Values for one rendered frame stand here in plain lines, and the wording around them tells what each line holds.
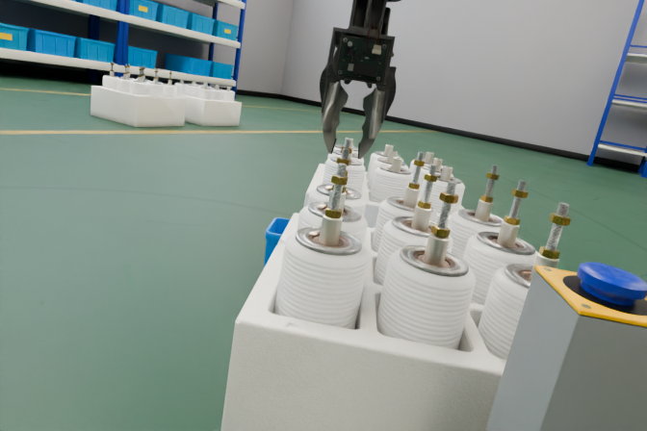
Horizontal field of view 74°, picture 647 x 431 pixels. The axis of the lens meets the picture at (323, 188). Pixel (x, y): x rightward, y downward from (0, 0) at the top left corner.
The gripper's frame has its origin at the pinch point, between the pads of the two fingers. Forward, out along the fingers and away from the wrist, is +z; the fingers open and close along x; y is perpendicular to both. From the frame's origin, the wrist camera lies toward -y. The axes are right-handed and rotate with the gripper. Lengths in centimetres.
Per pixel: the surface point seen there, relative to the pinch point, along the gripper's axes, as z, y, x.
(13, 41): 1, -308, -328
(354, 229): 10.1, 4.1, 3.1
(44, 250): 34, -17, -58
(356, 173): 10.9, -39.0, 1.2
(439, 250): 7.7, 12.9, 12.5
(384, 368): 18.5, 19.7, 8.6
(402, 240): 10.3, 4.3, 9.5
